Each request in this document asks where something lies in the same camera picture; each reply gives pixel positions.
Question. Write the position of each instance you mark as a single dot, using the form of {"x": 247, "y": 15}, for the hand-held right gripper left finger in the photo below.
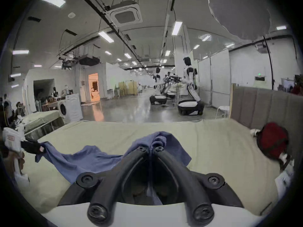
{"x": 106, "y": 188}

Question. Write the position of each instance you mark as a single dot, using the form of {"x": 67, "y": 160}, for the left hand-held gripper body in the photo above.
{"x": 10, "y": 138}

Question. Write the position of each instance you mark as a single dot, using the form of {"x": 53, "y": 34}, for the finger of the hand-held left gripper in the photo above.
{"x": 33, "y": 147}

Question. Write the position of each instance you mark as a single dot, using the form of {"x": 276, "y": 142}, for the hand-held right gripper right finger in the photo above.
{"x": 189, "y": 185}

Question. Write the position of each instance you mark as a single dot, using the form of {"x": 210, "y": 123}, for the blue shirt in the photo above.
{"x": 94, "y": 159}

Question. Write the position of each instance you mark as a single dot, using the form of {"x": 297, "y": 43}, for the person's left hand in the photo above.
{"x": 20, "y": 162}

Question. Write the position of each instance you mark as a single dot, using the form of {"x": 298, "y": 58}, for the group of people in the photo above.
{"x": 14, "y": 110}

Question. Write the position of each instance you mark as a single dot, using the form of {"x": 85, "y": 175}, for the bed with pale green sheet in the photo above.
{"x": 40, "y": 118}

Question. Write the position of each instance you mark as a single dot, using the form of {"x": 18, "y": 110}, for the bed with beige sheet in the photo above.
{"x": 213, "y": 138}

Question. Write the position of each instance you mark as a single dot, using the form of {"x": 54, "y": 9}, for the white washing machine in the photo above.
{"x": 72, "y": 109}

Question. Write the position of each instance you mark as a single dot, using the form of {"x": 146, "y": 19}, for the white stool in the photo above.
{"x": 222, "y": 109}

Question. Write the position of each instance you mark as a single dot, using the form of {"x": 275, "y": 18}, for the red bag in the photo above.
{"x": 272, "y": 138}

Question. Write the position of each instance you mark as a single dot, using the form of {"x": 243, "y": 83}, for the white humanoid robot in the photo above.
{"x": 190, "y": 79}
{"x": 158, "y": 89}

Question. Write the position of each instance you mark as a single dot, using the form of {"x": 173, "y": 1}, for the grey padded headboard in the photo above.
{"x": 260, "y": 105}

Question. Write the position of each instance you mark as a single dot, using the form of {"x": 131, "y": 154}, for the softbox lamp on stand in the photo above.
{"x": 239, "y": 10}

